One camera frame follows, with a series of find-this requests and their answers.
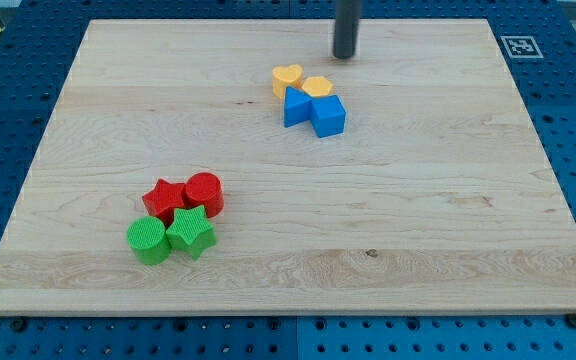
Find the blue triangle block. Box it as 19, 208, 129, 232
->
283, 87, 313, 127

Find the yellow hexagon block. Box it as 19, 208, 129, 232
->
301, 76, 334, 98

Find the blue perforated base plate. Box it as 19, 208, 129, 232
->
0, 0, 576, 359

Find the green star block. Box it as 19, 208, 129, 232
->
166, 205, 217, 260

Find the blue cube block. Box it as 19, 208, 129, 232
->
311, 95, 346, 138

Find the red star block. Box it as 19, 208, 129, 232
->
142, 179, 186, 226

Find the red cylinder block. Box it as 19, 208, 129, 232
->
184, 172, 224, 218

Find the light wooden board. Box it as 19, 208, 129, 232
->
0, 19, 576, 317

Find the yellow heart block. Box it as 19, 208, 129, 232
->
272, 64, 303, 99

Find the white fiducial marker tag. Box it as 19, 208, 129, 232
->
501, 35, 543, 59

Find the green cylinder block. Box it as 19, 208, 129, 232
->
126, 216, 171, 265

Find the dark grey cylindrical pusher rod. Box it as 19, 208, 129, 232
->
332, 0, 362, 59

